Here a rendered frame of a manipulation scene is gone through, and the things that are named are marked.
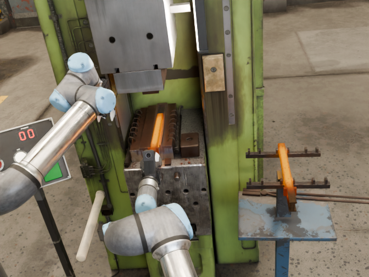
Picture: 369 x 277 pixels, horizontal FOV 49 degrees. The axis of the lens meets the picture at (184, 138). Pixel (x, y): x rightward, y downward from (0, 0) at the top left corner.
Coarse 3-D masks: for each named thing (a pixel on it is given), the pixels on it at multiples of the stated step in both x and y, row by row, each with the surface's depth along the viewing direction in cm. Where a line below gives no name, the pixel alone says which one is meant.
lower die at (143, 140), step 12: (144, 108) 220; (156, 108) 214; (168, 108) 215; (144, 120) 209; (168, 120) 204; (144, 132) 196; (168, 132) 194; (132, 144) 190; (144, 144) 187; (168, 144) 185; (132, 156) 188; (168, 156) 187
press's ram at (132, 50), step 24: (96, 0) 150; (120, 0) 150; (144, 0) 150; (168, 0) 166; (96, 24) 155; (120, 24) 155; (144, 24) 154; (168, 24) 158; (96, 48) 160; (120, 48) 160; (144, 48) 160; (168, 48) 159; (120, 72) 165
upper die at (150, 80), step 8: (128, 72) 165; (136, 72) 165; (144, 72) 165; (152, 72) 165; (160, 72) 165; (120, 80) 167; (128, 80) 167; (136, 80) 167; (144, 80) 167; (152, 80) 167; (160, 80) 167; (120, 88) 169; (128, 88) 169; (136, 88) 169; (144, 88) 169; (152, 88) 169; (160, 88) 169
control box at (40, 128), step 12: (48, 120) 174; (0, 132) 168; (12, 132) 170; (24, 132) 171; (36, 132) 173; (0, 144) 168; (12, 144) 170; (24, 144) 171; (0, 156) 168; (12, 156) 169; (60, 168) 175; (60, 180) 175
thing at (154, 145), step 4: (160, 116) 205; (156, 120) 201; (160, 120) 200; (156, 124) 197; (160, 124) 197; (156, 128) 194; (160, 128) 195; (156, 132) 190; (160, 132) 194; (156, 136) 186; (152, 140) 184; (156, 140) 183; (152, 144) 181; (156, 144) 180; (148, 148) 176; (152, 148) 176; (156, 148) 176; (156, 152) 177
